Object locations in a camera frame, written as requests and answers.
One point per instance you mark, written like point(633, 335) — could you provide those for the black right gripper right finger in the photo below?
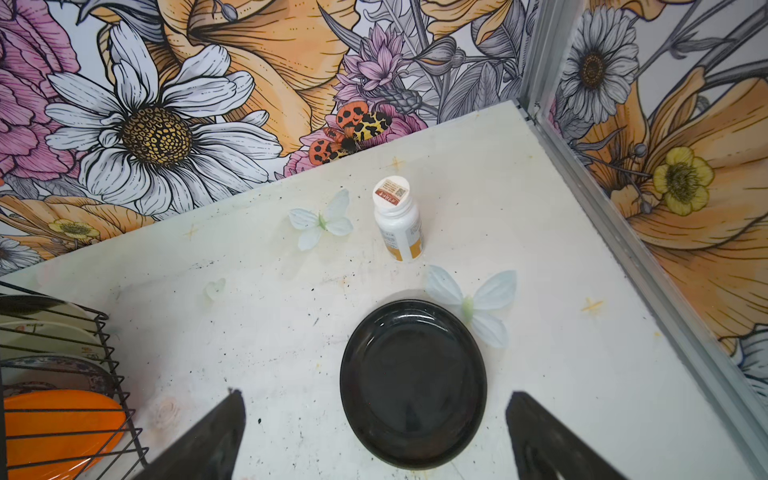
point(545, 448)

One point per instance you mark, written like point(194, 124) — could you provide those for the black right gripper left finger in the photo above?
point(208, 450)

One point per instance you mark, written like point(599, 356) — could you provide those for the orange plate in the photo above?
point(57, 434)

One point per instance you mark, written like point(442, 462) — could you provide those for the aluminium right corner post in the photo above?
point(659, 108)

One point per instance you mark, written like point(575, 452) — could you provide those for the white pill bottle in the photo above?
point(398, 218)

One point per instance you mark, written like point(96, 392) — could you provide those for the cream plate front row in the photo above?
point(20, 339)

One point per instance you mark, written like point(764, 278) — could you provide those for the blue floral patterned plate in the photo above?
point(51, 372)

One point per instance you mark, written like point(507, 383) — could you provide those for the cream plate front right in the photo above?
point(36, 310)

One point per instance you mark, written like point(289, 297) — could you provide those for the black wire dish rack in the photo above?
point(130, 456)

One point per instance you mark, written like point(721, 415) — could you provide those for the black plate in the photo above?
point(413, 384)

